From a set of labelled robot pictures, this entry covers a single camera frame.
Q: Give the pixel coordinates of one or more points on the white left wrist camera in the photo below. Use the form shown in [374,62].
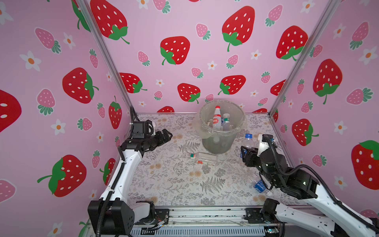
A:
[151,127]

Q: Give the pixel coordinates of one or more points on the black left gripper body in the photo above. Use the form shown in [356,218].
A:
[154,141]

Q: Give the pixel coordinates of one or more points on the clear plastic bin liner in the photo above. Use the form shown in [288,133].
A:
[237,116]

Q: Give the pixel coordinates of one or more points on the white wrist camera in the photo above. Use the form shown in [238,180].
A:
[263,144]
[151,127]

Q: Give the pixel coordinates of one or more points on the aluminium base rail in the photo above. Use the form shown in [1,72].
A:
[214,221]

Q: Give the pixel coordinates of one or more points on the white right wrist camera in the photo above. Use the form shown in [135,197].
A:
[263,144]

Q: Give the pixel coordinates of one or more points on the clear bottle orange label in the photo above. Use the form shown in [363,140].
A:
[210,123]

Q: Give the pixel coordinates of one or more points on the clear bottle blue label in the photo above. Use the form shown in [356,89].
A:
[257,184]

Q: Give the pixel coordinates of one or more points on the grey mesh waste bin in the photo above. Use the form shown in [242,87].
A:
[218,145]

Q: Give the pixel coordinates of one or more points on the Pepsi label clear bottle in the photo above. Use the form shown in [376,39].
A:
[247,142]

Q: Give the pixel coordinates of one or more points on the clear bottle red cap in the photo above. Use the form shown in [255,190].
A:
[217,119]

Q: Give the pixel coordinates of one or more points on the clear bottle red green label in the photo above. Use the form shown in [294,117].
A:
[203,158]

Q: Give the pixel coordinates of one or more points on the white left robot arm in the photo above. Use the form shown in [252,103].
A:
[111,215]

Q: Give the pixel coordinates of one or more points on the square bottle green cap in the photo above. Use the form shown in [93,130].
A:
[226,124]

